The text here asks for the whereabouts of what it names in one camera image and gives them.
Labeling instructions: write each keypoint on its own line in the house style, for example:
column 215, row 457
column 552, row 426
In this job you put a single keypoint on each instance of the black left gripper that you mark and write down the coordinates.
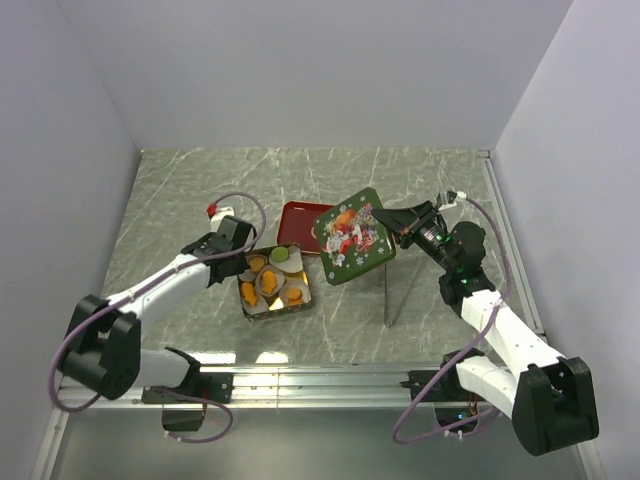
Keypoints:
column 242, row 264

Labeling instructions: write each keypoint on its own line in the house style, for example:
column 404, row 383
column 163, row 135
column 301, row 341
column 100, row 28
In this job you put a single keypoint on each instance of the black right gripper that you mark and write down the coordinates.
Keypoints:
column 400, row 220

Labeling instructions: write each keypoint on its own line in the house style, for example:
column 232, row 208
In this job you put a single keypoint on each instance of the orange round waffle cookie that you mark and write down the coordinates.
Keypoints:
column 256, row 263

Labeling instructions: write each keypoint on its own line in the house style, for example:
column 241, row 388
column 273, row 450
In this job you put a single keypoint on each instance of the gold tin lid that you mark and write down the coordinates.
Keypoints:
column 351, row 241

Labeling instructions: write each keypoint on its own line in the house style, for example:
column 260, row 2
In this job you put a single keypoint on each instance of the green round macaron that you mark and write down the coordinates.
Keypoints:
column 279, row 254

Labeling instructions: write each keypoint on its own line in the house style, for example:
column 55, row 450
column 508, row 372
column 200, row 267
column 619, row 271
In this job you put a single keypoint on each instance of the orange fish cookie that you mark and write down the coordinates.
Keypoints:
column 268, row 282
column 248, row 294

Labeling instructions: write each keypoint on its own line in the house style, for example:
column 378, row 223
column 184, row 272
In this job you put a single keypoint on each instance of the red rectangular tray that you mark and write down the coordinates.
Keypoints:
column 297, row 225

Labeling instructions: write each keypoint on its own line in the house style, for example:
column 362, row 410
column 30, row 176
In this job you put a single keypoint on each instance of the green gold cookie tin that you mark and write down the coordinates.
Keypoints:
column 276, row 307

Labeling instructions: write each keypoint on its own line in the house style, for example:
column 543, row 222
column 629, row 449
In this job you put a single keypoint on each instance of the round orange sandwich cookie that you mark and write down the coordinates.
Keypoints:
column 294, row 296

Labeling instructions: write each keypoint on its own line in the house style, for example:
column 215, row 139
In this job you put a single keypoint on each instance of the silver metal tongs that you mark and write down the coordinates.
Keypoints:
column 396, row 292

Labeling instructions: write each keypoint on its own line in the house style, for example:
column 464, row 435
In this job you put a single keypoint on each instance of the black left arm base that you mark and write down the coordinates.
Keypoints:
column 184, row 408

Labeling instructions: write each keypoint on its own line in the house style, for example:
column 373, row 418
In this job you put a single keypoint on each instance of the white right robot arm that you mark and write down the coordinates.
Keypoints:
column 549, row 398

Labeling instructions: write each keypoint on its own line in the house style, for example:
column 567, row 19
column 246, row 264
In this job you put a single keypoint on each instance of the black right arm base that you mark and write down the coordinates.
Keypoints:
column 451, row 402

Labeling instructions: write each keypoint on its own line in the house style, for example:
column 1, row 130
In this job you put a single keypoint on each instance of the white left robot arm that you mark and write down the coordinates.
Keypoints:
column 102, row 348

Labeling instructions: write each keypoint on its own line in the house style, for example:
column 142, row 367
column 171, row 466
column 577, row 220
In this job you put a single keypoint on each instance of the white paper cup top-left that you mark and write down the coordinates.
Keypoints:
column 248, row 275

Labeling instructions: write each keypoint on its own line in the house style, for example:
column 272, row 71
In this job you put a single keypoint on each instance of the white paper cup centre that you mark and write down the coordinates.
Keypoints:
column 280, row 275

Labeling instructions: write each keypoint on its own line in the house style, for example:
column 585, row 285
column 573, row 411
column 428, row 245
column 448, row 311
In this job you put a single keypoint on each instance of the white paper cup top-right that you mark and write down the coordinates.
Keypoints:
column 294, row 264

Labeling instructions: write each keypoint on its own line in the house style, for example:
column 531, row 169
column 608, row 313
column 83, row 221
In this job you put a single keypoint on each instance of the white paper cup bottom-left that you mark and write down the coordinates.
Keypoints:
column 259, row 307

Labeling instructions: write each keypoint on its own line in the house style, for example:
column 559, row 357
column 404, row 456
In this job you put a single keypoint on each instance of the white paper cup bottom-right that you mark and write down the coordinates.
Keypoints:
column 302, row 286

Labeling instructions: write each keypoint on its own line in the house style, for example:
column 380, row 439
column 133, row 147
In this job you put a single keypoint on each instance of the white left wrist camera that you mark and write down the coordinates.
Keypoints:
column 216, row 212

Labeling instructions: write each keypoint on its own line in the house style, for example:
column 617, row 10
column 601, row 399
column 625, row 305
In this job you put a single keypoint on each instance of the aluminium mounting rail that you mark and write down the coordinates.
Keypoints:
column 282, row 386

